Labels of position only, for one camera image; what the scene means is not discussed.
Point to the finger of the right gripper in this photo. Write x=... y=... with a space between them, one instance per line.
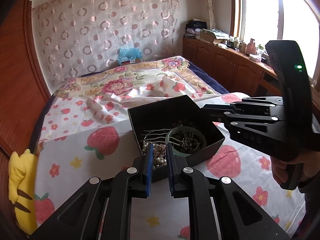
x=227 y=114
x=260 y=101

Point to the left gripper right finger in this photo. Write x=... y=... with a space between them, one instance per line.
x=218 y=208

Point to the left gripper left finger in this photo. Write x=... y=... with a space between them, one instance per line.
x=101 y=209

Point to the green jade bangle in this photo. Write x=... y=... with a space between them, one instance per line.
x=185 y=141

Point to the blue crystal hair comb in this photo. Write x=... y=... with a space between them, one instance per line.
x=155 y=136

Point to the black jewelry box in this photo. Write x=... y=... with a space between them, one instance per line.
x=179 y=121

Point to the person's right hand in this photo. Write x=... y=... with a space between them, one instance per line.
x=307 y=163

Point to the wooden sideboard cabinet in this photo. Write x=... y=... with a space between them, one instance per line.
x=232 y=69

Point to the pink vase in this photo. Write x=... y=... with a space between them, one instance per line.
x=251 y=48

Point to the floral quilt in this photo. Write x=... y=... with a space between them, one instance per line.
x=171 y=77

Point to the strawberry floral bed sheet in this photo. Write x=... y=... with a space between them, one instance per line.
x=85 y=136

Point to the cardboard box on cabinet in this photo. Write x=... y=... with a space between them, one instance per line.
x=209 y=37

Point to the yellow plush toy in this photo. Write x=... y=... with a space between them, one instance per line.
x=22 y=173

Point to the black bag on cabinet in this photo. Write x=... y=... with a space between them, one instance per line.
x=193 y=28

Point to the blue plastic bag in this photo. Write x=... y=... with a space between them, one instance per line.
x=129 y=55

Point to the beige side curtain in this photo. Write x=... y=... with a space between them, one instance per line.
x=210 y=16

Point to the pink circle patterned curtain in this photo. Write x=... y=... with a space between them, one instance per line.
x=77 y=37

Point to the wooden wardrobe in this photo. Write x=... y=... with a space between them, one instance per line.
x=24 y=92

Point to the window with wooden frame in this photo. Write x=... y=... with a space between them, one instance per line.
x=265 y=20

